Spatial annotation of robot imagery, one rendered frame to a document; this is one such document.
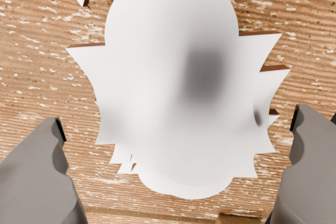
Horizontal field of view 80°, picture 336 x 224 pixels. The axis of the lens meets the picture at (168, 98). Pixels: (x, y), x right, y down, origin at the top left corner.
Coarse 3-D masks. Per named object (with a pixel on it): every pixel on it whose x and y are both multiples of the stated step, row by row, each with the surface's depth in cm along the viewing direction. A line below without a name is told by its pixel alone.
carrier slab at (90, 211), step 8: (88, 208) 28; (96, 208) 28; (104, 208) 29; (88, 216) 28; (96, 216) 28; (104, 216) 28; (112, 216) 28; (120, 216) 28; (128, 216) 28; (136, 216) 28; (144, 216) 28; (152, 216) 29; (160, 216) 29; (168, 216) 29; (176, 216) 29
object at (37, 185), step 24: (48, 120) 11; (24, 144) 9; (48, 144) 9; (0, 168) 8; (24, 168) 8; (48, 168) 8; (0, 192) 7; (24, 192) 7; (48, 192) 7; (72, 192) 7; (0, 216) 6; (24, 216) 6; (48, 216) 6; (72, 216) 6
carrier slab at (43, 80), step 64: (0, 0) 15; (64, 0) 15; (256, 0) 15; (320, 0) 15; (0, 64) 18; (64, 64) 18; (320, 64) 17; (0, 128) 21; (64, 128) 21; (128, 192) 26; (256, 192) 25
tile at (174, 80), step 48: (144, 0) 10; (192, 0) 10; (96, 48) 12; (144, 48) 12; (192, 48) 12; (240, 48) 12; (96, 96) 13; (144, 96) 13; (192, 96) 13; (240, 96) 13; (144, 144) 15; (192, 144) 15
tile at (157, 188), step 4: (120, 164) 23; (124, 164) 22; (128, 164) 22; (120, 168) 22; (124, 168) 22; (128, 168) 22; (120, 172) 22; (124, 172) 22; (128, 172) 22; (140, 176) 23; (144, 180) 23; (144, 184) 23; (148, 184) 23; (152, 184) 23; (156, 184) 23; (152, 188) 24; (156, 188) 24; (160, 188) 24; (160, 192) 24; (164, 192) 24
